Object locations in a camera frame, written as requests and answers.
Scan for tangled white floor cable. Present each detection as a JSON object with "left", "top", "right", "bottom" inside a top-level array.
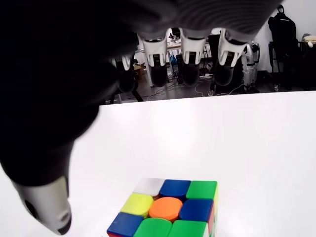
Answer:
[{"left": 148, "top": 80, "right": 247, "bottom": 97}]

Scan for beige plush toy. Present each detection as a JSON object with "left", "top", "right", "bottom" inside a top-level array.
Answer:
[{"left": 302, "top": 34, "right": 316, "bottom": 48}]

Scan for cardboard box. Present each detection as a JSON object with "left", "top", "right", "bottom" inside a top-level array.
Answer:
[{"left": 133, "top": 63, "right": 147, "bottom": 80}]

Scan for multicoloured Rubik's cube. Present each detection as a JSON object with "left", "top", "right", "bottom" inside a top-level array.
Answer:
[{"left": 106, "top": 177, "right": 219, "bottom": 237}]

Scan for silver humanoid robot legs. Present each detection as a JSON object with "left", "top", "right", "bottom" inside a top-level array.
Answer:
[{"left": 243, "top": 40, "right": 260, "bottom": 93}]

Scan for black jacket on stand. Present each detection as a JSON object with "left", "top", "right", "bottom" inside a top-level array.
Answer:
[{"left": 268, "top": 4, "right": 297, "bottom": 91}]

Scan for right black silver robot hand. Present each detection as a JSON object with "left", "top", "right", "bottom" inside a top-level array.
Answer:
[{"left": 0, "top": 0, "right": 287, "bottom": 237}]

